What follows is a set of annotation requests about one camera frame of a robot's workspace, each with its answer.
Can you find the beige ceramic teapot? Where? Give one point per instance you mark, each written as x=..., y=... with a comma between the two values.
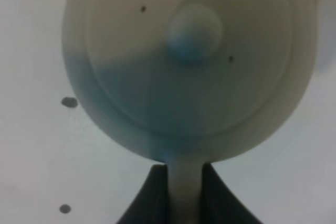
x=189, y=82

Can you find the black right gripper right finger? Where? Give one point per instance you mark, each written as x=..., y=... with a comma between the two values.
x=218, y=204

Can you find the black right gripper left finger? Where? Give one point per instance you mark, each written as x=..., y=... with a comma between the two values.
x=151, y=205

